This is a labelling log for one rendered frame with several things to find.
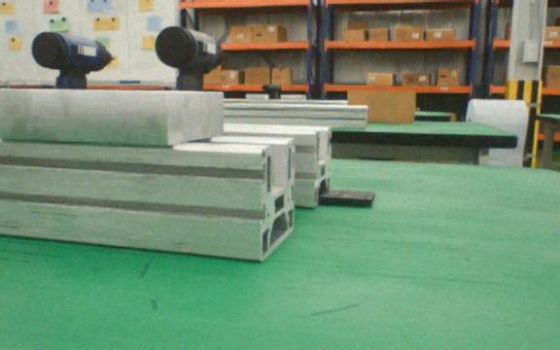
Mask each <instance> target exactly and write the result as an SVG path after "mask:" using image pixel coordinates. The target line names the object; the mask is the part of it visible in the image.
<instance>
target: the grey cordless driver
mask: <svg viewBox="0 0 560 350"><path fill-rule="evenodd" d="M155 49H156V54H157V58H158V59H159V61H160V62H161V63H162V64H165V65H167V66H170V67H172V68H176V69H178V72H179V76H178V77H177V78H176V90H184V91H188V90H198V91H204V75H209V73H210V71H212V70H213V69H215V68H218V66H219V65H221V64H222V61H223V57H224V51H223V48H222V46H221V43H218V42H217V40H215V39H213V38H211V36H209V35H207V34H204V33H201V32H197V31H194V30H191V29H188V28H185V27H181V26H169V27H166V28H164V29H162V30H161V31H160V32H159V34H158V35H157V39H156V43H155Z"/></svg>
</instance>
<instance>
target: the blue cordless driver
mask: <svg viewBox="0 0 560 350"><path fill-rule="evenodd" d="M31 50H32V56H33V58H34V60H35V61H36V63H37V64H38V65H40V66H42V67H44V68H50V69H55V70H59V76H57V77H56V79H55V90H61V89H72V88H73V89H88V77H86V75H90V71H92V73H96V71H100V70H101V69H103V68H104V67H105V66H107V65H109V64H110V63H111V62H112V60H115V58H114V57H112V55H111V52H110V51H108V50H107V49H105V46H103V45H102V43H99V42H98V41H93V40H90V39H88V38H82V37H77V36H71V35H66V34H59V32H54V31H43V33H40V34H38V35H37V36H36V37H35V38H34V40H33V42H32V47H31Z"/></svg>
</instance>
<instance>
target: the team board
mask: <svg viewBox="0 0 560 350"><path fill-rule="evenodd" d="M169 26H180V0H0V86H1V89H2V88H10V85H11V86H55V79H56V77H57V76H59V70H55V69H50V68H44V67H42V66H40V65H38V64H37V63H36V61H35V60H34V58H33V56H32V50H31V47H32V42H33V40H34V38H35V37H36V36H37V35H38V34H40V33H43V31H54V32H59V34H66V35H71V36H77V37H82V38H88V39H90V40H93V41H98V42H99V43H102V45H103V46H105V49H107V50H108V51H110V52H111V55H112V57H114V58H115V60H112V62H111V63H110V64H109V65H107V66H105V67H104V68H103V69H101V70H100V71H96V73H92V71H90V75H86V77H87V85H88V86H119V87H170V88H172V90H176V78H177V77H178V76H179V72H178V69H176V68H172V67H170V66H167V65H165V64H162V63H161V62H160V61H159V59H158V57H157V54H156V49H155V43H156V39H157V36H158V34H159V32H160V31H161V30H162V29H164V28H166V27H169Z"/></svg>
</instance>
